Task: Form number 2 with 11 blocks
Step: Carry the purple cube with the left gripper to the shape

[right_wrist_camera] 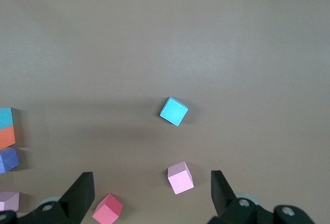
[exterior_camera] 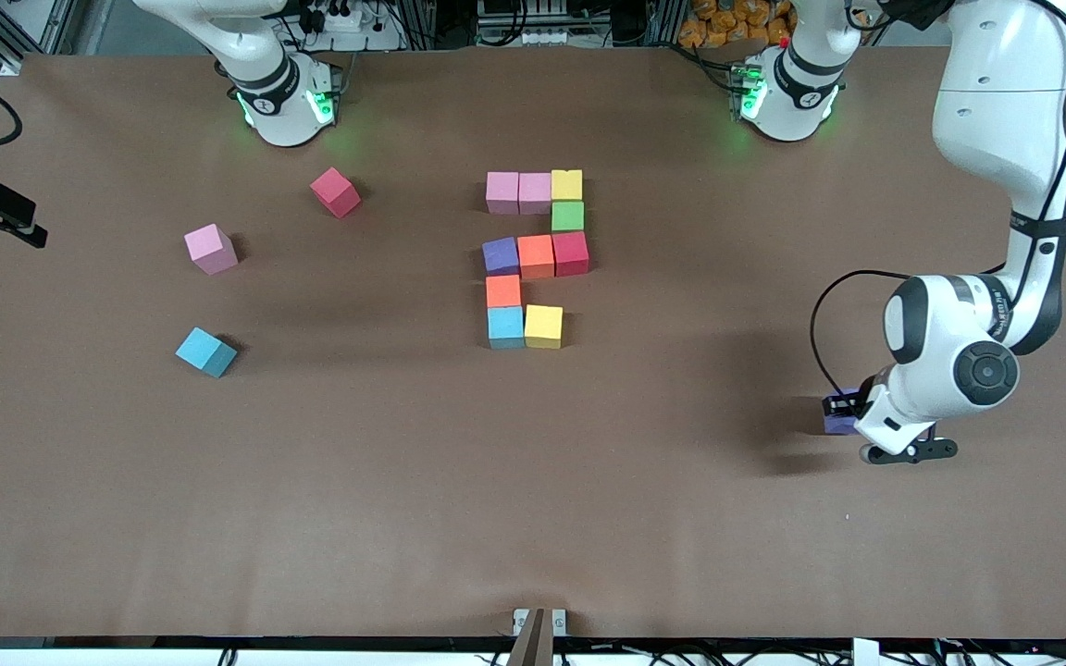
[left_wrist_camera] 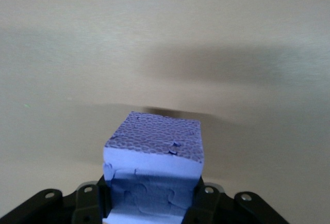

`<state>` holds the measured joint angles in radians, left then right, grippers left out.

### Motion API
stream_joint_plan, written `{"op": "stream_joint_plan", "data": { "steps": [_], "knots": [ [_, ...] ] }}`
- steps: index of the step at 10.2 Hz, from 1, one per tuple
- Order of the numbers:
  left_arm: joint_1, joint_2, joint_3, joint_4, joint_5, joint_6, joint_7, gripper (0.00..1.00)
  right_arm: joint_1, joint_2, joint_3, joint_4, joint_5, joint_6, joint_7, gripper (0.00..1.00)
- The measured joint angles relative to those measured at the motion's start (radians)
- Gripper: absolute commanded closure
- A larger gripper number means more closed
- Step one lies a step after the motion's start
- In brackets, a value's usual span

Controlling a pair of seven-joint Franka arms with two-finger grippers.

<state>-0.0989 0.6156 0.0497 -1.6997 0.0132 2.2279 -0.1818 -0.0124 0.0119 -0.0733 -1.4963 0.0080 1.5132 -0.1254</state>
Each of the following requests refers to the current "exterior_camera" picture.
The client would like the purple foam cube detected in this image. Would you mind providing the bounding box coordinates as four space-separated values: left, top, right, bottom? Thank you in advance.
482 237 521 278
822 393 864 437

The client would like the cyan foam cube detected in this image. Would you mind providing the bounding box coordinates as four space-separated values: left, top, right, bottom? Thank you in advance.
488 306 527 351
174 327 239 378

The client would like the red foam cube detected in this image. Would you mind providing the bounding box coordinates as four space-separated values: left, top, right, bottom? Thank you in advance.
552 231 591 278
310 166 362 219

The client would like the pink foam cube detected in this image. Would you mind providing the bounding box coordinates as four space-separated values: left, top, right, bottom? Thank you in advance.
485 171 521 216
183 223 240 276
518 172 553 216

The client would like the brown paper table cover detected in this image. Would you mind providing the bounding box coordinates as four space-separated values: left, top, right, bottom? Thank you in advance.
0 44 1066 641

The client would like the white power strip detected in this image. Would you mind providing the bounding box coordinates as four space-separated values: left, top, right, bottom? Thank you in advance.
297 5 377 36

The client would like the orange packaged goods pile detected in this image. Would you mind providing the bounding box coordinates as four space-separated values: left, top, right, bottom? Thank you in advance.
678 0 798 49

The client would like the white equipment rack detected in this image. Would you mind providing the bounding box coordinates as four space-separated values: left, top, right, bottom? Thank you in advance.
476 0 582 47

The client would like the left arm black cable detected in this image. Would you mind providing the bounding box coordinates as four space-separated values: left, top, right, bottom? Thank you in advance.
809 269 913 399

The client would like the small metal bracket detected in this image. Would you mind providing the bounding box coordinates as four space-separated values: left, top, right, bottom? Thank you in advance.
512 608 568 637

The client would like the black table edge rail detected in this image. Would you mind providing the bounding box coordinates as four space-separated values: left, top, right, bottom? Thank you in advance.
0 635 1066 651

